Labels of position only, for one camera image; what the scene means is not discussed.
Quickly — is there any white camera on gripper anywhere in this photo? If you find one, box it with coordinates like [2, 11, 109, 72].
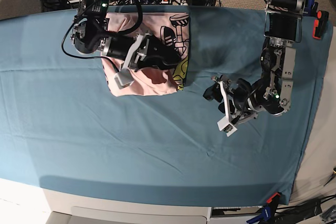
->
[114, 69, 134, 89]
[217, 118, 237, 137]

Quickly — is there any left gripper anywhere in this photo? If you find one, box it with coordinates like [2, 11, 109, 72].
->
[203, 76, 259, 126]

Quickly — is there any blue clamp bottom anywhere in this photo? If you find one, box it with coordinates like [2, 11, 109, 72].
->
[246, 205, 276, 224]

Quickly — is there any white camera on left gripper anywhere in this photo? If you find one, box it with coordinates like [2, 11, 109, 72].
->
[217, 118, 237, 137]

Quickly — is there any pink T-shirt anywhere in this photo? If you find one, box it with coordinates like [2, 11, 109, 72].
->
[102, 13, 190, 97]

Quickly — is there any blue clamp top right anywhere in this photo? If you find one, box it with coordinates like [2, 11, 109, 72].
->
[303, 0, 318, 17]

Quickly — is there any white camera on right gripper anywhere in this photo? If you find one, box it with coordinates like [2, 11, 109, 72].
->
[114, 69, 134, 89]

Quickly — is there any orange black clamp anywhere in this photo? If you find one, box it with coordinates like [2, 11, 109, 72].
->
[266, 192, 282, 204]
[312, 10, 329, 40]

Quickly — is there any orange black clamp bottom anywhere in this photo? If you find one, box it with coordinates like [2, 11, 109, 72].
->
[266, 192, 282, 204]

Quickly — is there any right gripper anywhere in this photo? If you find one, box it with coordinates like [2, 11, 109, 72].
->
[101, 32, 181, 72]

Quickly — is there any blue clamp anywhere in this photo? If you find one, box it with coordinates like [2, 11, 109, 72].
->
[303, 0, 318, 17]
[246, 205, 276, 224]

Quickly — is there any teal table cloth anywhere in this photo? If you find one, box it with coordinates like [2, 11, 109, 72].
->
[1, 7, 333, 207]

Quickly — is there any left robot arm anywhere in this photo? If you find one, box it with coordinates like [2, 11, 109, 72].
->
[203, 0, 307, 133]

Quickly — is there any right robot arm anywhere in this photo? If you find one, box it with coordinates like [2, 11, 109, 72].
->
[65, 0, 182, 74]

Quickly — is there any orange black clamp top right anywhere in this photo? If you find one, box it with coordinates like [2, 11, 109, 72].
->
[312, 10, 329, 40]

